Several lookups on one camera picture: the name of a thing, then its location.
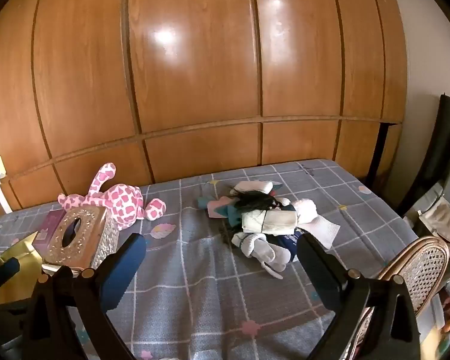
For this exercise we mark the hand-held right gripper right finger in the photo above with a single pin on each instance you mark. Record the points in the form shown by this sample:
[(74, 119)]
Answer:
[(318, 273)]

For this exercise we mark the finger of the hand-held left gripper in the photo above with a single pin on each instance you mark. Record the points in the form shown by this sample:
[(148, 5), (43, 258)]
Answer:
[(7, 272)]

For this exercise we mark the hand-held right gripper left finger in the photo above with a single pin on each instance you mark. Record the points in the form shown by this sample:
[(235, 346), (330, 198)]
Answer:
[(125, 270)]

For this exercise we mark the gold metal tray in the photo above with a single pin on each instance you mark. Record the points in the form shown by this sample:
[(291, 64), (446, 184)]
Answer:
[(22, 251)]

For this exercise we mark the navy tissue packet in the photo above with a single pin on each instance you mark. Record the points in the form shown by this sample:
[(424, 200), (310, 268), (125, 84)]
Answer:
[(288, 245)]

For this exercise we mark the white paper towel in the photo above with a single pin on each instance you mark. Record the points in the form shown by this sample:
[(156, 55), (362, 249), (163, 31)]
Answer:
[(326, 230)]

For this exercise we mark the grey sock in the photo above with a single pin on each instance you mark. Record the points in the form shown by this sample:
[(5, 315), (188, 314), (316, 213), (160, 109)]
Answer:
[(273, 257)]

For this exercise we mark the pink fluffy socks with band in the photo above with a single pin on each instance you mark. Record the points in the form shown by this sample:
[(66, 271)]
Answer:
[(305, 210)]

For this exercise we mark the white ankle sock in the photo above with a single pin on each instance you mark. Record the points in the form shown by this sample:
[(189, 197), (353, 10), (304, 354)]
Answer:
[(245, 243)]

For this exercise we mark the black wig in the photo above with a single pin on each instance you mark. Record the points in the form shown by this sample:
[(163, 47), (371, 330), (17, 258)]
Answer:
[(255, 200)]

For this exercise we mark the white cloth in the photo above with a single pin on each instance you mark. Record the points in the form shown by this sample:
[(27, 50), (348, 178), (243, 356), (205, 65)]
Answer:
[(253, 188)]

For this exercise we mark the teal and pink plush toy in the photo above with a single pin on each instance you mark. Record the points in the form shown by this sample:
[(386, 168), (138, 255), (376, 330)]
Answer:
[(228, 210)]

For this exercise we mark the silver ornate tissue box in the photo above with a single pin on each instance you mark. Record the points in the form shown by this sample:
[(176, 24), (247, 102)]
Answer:
[(97, 240)]

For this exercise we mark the purple cardboard box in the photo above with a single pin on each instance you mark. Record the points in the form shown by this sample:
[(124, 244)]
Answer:
[(50, 228)]

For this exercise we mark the pink spotted plush toy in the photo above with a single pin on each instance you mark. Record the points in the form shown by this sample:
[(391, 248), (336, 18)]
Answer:
[(122, 202)]

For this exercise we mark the grey checked tablecloth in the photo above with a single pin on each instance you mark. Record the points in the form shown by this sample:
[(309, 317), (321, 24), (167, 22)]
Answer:
[(195, 288)]

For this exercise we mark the rattan chair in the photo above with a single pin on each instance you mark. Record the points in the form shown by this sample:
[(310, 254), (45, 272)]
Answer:
[(416, 266)]

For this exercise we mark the white plastic bag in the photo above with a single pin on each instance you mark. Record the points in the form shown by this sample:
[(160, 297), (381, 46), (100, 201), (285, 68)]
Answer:
[(440, 213)]

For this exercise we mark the black chair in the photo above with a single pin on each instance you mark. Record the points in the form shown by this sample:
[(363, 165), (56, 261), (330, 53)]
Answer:
[(435, 157)]

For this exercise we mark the wooden wardrobe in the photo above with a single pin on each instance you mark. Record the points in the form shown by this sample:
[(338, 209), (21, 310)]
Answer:
[(195, 63)]

